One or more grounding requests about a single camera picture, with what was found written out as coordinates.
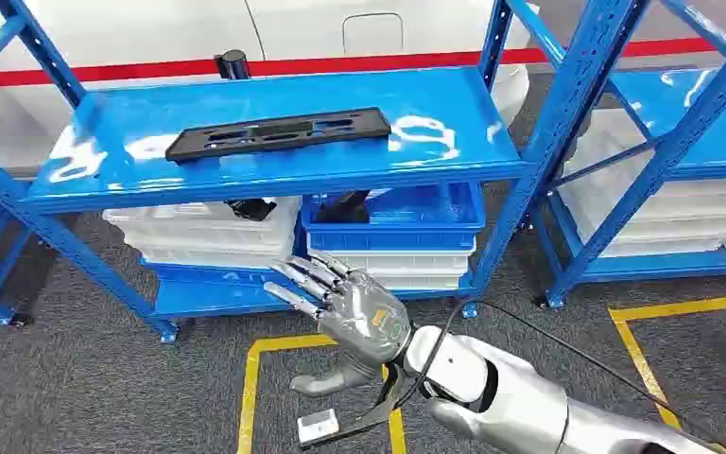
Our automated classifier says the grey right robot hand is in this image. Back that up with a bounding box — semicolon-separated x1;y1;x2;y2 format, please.
263;251;412;398

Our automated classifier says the blue plastic crate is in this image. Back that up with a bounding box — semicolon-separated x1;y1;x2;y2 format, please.
300;182;486;253

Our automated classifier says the black plastic part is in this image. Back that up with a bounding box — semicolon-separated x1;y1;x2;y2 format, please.
225;198;278;221
314;189;372;225

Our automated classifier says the yellow floor tape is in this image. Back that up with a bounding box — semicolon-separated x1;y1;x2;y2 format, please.
236;333;408;454
607;291;726;454

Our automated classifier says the long black plastic panel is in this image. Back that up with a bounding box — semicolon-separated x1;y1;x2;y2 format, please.
164;107;393;166

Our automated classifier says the white plastic crate stack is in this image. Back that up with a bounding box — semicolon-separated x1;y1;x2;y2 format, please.
560;109;726;259

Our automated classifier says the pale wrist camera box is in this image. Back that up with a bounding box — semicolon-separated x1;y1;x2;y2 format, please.
297;408;341;445

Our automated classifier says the black cylinder post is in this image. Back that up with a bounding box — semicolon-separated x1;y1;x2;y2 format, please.
214;48;251;80

